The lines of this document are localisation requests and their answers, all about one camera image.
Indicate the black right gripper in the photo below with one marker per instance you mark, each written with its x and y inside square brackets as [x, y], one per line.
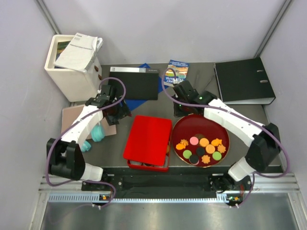
[178, 113]

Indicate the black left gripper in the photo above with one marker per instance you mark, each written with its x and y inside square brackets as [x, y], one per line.
[123, 112]

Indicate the metal tongs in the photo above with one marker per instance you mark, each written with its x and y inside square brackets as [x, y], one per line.
[203, 80]

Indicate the orange flower cookie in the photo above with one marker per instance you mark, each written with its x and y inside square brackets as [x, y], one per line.
[184, 142]
[206, 159]

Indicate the red box lid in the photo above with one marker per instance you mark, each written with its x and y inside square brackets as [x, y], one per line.
[148, 126]

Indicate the red cookie box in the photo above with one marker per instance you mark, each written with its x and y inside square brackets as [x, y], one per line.
[168, 160]

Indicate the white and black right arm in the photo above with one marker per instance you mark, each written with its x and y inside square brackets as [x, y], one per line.
[263, 141]

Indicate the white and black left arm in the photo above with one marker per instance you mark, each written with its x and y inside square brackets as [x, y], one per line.
[64, 155]

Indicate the white storage box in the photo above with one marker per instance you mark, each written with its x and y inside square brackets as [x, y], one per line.
[75, 85]

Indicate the black flat notebook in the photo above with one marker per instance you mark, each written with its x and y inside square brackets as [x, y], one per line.
[140, 83]

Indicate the dark red round plate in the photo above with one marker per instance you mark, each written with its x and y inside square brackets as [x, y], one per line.
[200, 127]

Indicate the light blue headphones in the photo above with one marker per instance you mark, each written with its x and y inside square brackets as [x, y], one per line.
[97, 134]

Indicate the pink macaron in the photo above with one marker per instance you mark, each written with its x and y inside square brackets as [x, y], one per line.
[194, 141]

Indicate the white paper manual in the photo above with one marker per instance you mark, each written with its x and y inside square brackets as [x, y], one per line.
[80, 53]

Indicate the orange fish cookie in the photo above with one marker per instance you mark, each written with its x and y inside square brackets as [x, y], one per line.
[216, 142]

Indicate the green macaron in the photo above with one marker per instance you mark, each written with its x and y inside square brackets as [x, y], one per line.
[187, 153]
[217, 156]

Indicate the orange star cookie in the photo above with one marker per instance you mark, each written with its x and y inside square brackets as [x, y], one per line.
[221, 148]

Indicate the black pink sandwich cookie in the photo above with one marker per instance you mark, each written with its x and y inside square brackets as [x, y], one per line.
[194, 159]

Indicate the black ring binder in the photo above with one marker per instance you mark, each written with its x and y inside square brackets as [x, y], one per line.
[244, 82]

